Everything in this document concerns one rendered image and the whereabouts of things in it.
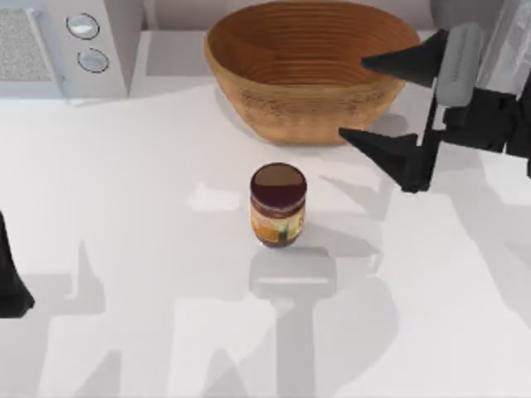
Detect small round microwave knob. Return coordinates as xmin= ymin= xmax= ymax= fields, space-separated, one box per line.
xmin=76 ymin=46 xmax=110 ymax=75

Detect dark jar with orange label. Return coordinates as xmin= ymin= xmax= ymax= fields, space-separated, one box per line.
xmin=249 ymin=163 xmax=309 ymax=250

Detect large round microwave knob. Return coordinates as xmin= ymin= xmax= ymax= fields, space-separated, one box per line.
xmin=66 ymin=12 xmax=101 ymax=39

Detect pale microwave oven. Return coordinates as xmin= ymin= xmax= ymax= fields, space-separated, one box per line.
xmin=0 ymin=0 xmax=147 ymax=100

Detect microwave door with mesh window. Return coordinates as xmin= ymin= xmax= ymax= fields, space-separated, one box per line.
xmin=0 ymin=5 xmax=68 ymax=100

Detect pale grey rounded box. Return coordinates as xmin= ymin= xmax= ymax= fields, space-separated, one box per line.
xmin=437 ymin=22 xmax=485 ymax=108

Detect brown woven basket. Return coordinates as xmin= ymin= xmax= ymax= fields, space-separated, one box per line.
xmin=202 ymin=1 xmax=422 ymax=146

